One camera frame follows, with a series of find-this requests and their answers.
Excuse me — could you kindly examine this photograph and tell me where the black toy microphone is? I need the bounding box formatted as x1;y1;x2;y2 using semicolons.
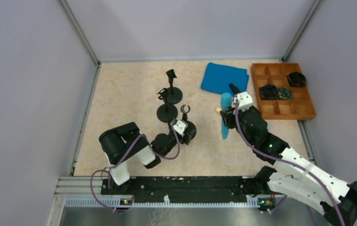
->
229;83;241;96

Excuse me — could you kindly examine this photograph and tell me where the wooden compartment tray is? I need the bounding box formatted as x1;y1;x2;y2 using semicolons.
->
251;63;316;121

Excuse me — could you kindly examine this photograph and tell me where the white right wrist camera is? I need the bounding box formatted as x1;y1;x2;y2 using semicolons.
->
232;91;253;111

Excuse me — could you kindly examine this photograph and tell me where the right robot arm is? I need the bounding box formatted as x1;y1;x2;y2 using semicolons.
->
219;106;357;226

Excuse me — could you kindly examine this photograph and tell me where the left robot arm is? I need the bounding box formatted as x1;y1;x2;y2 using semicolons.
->
98;119;196;188

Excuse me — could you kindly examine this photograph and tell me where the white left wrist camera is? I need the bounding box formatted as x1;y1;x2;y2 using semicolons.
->
172;120;188;137

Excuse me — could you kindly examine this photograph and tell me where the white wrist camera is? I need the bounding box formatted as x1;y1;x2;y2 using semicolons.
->
232;91;253;111
172;120;188;137

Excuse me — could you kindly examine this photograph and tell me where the black mic stand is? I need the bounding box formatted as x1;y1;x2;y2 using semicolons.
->
178;105;197;145
156;88;178;123
166;69;183;105

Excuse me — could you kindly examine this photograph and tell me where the yellow black coiled cable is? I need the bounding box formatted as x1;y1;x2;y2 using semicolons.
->
277;87;293;100

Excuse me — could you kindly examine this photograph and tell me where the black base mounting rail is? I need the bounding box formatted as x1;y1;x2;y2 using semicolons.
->
101;176;275;204

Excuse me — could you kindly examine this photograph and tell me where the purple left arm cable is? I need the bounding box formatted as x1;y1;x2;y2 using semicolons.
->
90;123;182;213

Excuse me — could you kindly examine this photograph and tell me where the blue folded cloth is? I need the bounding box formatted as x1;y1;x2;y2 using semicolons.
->
201;62;249;96

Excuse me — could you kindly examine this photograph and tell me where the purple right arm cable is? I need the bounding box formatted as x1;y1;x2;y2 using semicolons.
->
233;99;348;226

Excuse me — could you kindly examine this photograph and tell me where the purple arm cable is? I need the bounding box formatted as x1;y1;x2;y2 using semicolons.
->
233;99;348;226
90;123;182;213

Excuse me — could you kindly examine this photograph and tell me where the blue toy microphone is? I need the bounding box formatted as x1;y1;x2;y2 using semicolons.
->
220;93;232;140

